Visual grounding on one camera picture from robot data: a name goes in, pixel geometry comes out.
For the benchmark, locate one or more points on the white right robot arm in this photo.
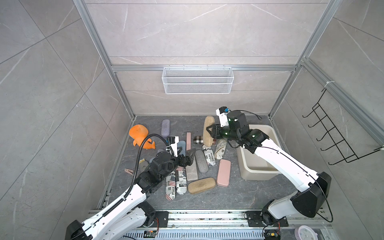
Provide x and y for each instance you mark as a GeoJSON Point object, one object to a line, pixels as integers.
{"type": "Point", "coordinates": [312, 187]}

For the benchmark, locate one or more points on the map print glasses case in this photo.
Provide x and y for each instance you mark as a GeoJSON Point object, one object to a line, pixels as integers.
{"type": "Point", "coordinates": [220, 149]}

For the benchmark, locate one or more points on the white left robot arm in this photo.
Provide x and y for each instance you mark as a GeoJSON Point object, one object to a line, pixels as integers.
{"type": "Point", "coordinates": [131, 209]}

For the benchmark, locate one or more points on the newspaper flag case right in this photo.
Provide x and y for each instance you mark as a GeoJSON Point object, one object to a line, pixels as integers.
{"type": "Point", "coordinates": [181, 180]}

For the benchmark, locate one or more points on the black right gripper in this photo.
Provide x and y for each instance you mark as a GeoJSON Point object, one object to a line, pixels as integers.
{"type": "Point", "coordinates": [217, 129]}

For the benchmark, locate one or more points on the tan fabric case front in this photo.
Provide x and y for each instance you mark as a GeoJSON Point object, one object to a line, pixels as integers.
{"type": "Point", "coordinates": [202, 185]}

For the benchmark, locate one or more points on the purple case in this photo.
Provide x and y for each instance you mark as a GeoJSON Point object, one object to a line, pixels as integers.
{"type": "Point", "coordinates": [166, 128]}

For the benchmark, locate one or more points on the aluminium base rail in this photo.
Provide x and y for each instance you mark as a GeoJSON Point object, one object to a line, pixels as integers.
{"type": "Point", "coordinates": [225, 224]}

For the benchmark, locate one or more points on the pink flat case right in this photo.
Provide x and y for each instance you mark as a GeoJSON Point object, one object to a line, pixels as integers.
{"type": "Point", "coordinates": [223, 178]}

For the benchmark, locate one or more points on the wooden clothespin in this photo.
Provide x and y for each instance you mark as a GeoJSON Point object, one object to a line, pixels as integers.
{"type": "Point", "coordinates": [129, 171]}

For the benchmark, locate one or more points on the pink slim case upright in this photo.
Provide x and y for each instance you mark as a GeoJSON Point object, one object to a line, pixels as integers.
{"type": "Point", "coordinates": [188, 141]}

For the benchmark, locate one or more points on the white round clock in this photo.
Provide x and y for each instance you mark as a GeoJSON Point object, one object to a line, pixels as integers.
{"type": "Point", "coordinates": [305, 233]}

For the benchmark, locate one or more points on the beige plastic storage bin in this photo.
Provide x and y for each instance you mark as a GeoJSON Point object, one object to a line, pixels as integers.
{"type": "Point", "coordinates": [254, 168]}

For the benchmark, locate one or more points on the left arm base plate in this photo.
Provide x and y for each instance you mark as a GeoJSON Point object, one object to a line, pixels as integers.
{"type": "Point", "coordinates": [161, 219]}

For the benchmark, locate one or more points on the newspaper print case centre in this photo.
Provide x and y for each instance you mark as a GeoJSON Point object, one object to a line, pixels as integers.
{"type": "Point", "coordinates": [209, 155]}

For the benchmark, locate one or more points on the black wire hook rack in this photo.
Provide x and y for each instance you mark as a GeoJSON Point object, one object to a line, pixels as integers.
{"type": "Point", "coordinates": [332, 132]}

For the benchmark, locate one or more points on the light blue fabric case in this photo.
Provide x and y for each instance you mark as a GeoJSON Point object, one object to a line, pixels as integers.
{"type": "Point", "coordinates": [181, 148]}

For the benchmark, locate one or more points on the stone grey flat case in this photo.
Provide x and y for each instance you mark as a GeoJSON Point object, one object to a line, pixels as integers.
{"type": "Point", "coordinates": [192, 172]}

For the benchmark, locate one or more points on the plaid glasses case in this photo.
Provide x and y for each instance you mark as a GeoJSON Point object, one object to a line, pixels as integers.
{"type": "Point", "coordinates": [198, 140]}

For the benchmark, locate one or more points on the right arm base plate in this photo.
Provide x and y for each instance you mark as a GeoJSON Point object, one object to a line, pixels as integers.
{"type": "Point", "coordinates": [255, 218]}

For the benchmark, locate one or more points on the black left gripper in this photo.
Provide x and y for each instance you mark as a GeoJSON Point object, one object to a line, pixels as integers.
{"type": "Point", "coordinates": [187, 160]}

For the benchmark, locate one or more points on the grey fabric case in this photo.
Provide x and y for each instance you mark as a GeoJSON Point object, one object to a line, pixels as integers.
{"type": "Point", "coordinates": [201, 161]}

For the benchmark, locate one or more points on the newspaper flag case left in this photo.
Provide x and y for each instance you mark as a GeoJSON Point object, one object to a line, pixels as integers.
{"type": "Point", "coordinates": [171, 186]}

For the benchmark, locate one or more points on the newspaper flag case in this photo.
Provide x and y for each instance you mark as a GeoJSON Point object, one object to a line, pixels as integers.
{"type": "Point", "coordinates": [171, 186]}
{"type": "Point", "coordinates": [181, 180]}

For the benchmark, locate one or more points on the white wire mesh basket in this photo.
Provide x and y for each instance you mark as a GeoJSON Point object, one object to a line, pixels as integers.
{"type": "Point", "coordinates": [197, 80]}

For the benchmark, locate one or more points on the orange plush toy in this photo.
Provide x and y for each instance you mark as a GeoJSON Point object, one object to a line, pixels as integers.
{"type": "Point", "coordinates": [139, 133]}

